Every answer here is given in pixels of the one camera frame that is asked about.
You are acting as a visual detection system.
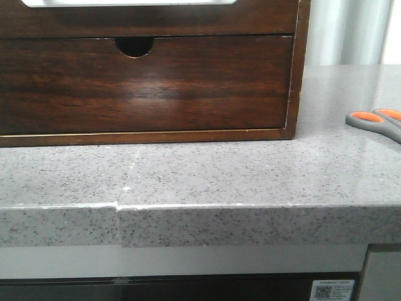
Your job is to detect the dark wooden drawer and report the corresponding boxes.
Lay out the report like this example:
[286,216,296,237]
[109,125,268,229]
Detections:
[1,35,293,134]
[1,1,298,38]

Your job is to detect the grey orange handled scissors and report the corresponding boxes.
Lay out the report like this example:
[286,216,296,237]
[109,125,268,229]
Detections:
[345,108,400,144]

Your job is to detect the dark wooden drawer cabinet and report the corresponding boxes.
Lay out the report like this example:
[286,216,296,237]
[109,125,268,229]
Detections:
[1,1,311,147]

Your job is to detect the dark glass oven door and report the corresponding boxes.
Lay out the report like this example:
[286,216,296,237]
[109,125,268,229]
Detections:
[1,272,360,300]

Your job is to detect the white QR code sticker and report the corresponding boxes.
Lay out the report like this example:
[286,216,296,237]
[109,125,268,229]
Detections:
[310,280,355,301]

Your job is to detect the grey cabinet door panel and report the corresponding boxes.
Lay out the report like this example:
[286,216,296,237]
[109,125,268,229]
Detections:
[358,244,400,300]

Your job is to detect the white tray on cabinet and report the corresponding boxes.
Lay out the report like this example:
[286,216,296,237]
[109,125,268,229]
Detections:
[23,0,236,8]

